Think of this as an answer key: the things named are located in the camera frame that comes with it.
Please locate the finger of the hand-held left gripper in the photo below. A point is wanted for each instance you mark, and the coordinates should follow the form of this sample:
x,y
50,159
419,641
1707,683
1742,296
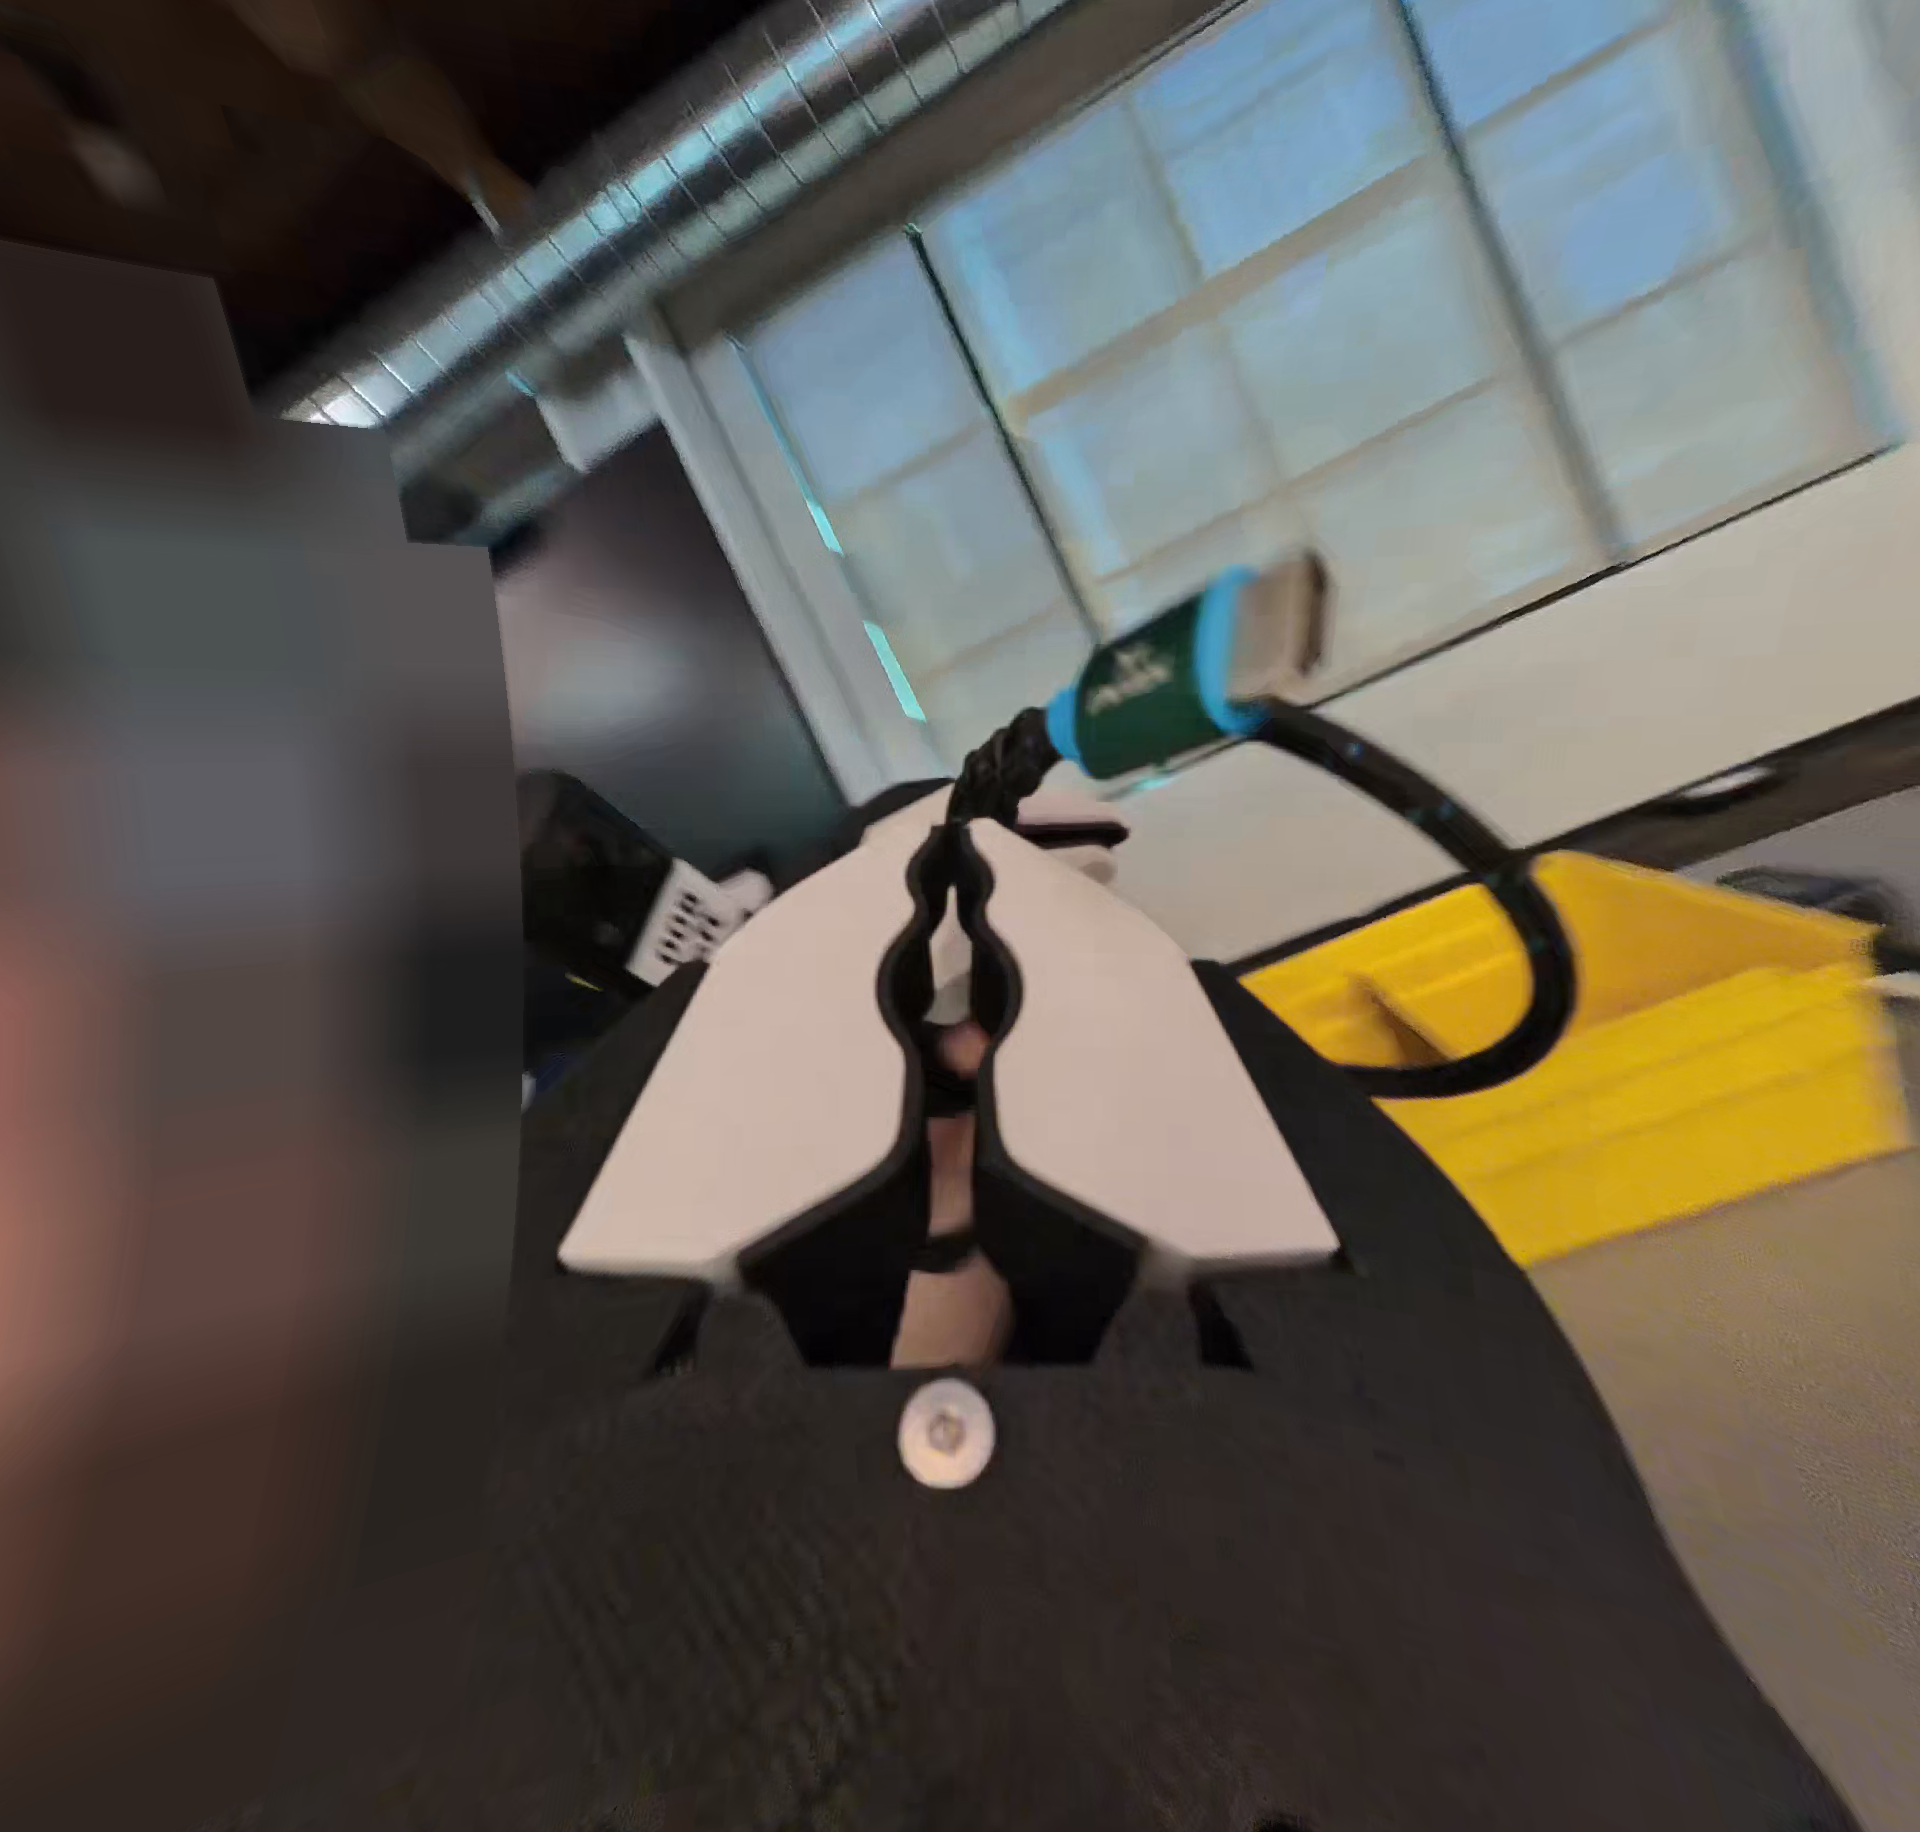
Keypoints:
x,y
1072,835
901,820

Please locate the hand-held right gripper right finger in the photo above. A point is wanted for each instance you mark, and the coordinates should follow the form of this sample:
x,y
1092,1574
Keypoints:
x,y
1156,1099

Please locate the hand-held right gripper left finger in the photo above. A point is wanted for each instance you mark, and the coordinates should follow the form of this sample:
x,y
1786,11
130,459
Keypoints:
x,y
767,1099

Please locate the yellow plastic bin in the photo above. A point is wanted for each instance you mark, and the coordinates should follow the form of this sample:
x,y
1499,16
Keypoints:
x,y
1652,1112

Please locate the large paned window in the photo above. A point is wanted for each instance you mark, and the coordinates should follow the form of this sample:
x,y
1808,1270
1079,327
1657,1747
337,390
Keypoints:
x,y
1277,364

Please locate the silver round ventilation duct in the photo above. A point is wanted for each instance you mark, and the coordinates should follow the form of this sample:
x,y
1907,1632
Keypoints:
x,y
721,138

